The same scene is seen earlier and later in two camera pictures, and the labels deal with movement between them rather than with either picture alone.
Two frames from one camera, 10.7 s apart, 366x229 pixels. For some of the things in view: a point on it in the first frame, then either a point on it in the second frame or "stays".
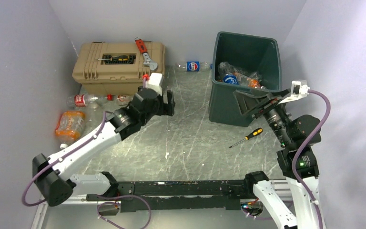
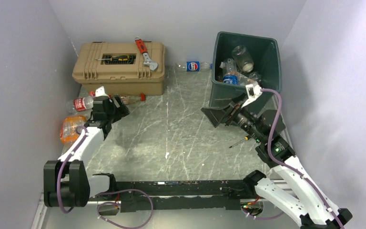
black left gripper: x=166 y=109 to x=121 y=111
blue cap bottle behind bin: x=193 y=66 stays
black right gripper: x=247 y=101 to x=215 y=115
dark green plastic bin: x=241 y=62 stays
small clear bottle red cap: x=123 y=99 stays
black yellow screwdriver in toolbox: x=117 y=58 stays
